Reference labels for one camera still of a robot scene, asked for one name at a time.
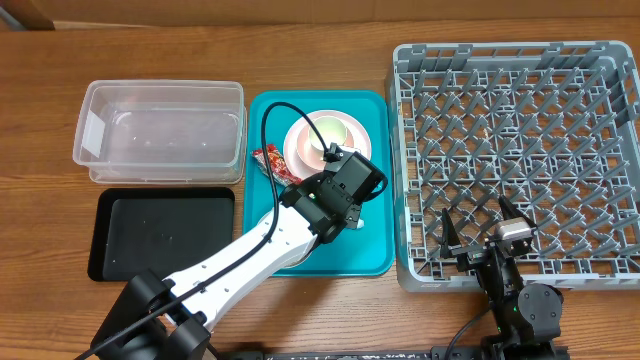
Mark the clear plastic storage bin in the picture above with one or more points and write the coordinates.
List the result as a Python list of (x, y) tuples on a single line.
[(162, 132)]

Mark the cardboard backdrop wall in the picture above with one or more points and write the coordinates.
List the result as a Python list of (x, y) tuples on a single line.
[(46, 14)]

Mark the red snack wrapper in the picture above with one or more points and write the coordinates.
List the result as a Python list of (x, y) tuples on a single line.
[(280, 171)]

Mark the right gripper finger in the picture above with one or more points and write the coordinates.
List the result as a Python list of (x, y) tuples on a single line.
[(449, 234), (510, 211)]

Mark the teal serving tray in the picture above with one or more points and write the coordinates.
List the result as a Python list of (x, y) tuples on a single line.
[(368, 251)]

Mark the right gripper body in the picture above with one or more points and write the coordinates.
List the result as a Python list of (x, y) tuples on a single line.
[(469, 255)]

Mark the black plastic tray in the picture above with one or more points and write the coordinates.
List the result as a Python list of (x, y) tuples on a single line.
[(159, 229)]

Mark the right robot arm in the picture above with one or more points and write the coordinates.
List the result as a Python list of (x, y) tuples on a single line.
[(527, 316)]

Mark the grey dishwasher rack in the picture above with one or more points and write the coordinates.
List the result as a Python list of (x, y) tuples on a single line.
[(553, 127)]

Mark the white pink plate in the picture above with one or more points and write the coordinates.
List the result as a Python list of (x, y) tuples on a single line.
[(303, 159)]

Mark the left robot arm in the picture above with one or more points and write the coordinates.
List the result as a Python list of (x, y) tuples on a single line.
[(173, 317)]

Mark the white cup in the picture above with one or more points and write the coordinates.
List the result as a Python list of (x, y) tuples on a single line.
[(331, 130)]

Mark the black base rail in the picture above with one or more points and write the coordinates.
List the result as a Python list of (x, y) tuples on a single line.
[(435, 353)]

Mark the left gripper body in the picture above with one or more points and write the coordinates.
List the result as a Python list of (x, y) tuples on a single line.
[(354, 213)]

